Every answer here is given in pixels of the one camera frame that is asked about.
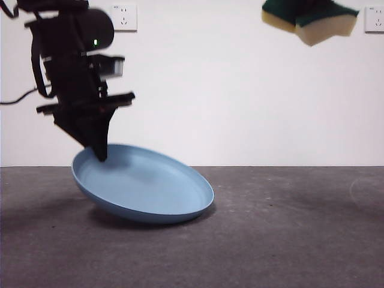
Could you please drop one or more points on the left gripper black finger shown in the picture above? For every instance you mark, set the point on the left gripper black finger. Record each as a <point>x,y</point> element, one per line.
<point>90,129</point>

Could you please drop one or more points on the blue round plate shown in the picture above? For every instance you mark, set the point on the blue round plate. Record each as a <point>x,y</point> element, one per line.
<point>144,195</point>

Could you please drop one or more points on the yellow sponge with green pad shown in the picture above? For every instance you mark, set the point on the yellow sponge with green pad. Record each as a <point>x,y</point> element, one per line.
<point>318,30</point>

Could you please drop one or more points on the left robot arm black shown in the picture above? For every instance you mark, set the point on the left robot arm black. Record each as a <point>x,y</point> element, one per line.
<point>100,27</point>

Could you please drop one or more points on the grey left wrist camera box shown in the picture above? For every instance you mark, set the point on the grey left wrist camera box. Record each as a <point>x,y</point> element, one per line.
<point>115,64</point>

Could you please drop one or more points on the white wall socket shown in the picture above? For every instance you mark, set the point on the white wall socket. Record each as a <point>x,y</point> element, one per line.
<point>375,19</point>
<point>127,18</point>

